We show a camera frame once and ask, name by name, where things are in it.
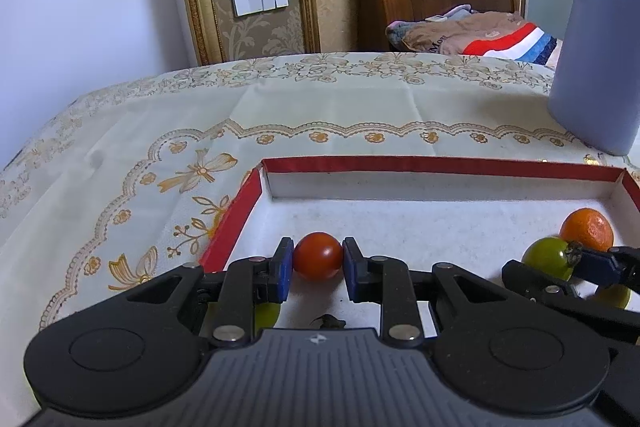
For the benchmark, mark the cream floral tablecloth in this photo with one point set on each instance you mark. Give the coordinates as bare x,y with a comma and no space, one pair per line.
150,132

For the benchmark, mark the yellow-green tomato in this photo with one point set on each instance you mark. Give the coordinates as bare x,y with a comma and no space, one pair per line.
614,297
267,316

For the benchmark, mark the dark tomato stem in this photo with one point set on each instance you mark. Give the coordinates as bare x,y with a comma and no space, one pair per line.
327,321

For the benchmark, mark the striped colourful blanket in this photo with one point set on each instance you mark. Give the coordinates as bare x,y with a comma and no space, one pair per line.
515,42

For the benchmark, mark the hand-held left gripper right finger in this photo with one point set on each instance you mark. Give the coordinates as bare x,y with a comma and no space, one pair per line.
352,269

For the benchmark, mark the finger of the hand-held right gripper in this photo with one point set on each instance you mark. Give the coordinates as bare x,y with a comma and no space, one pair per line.
595,264
535,283

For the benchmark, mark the green tomato with dark stem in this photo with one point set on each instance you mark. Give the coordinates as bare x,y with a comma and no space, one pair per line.
547,257

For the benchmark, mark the red cherry tomato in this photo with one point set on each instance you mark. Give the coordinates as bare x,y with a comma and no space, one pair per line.
317,256

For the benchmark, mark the small orange mandarin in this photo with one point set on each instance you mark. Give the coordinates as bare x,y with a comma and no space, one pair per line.
587,229

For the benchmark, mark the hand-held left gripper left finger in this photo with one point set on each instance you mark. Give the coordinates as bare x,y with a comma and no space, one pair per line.
285,269

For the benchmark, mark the red cardboard box tray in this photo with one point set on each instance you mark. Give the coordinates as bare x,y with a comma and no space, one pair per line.
425,217

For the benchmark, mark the blue electric kettle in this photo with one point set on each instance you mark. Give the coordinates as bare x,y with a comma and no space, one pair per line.
595,57

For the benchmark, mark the folded patterned blanket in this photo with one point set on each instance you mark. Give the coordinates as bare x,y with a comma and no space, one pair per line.
450,32

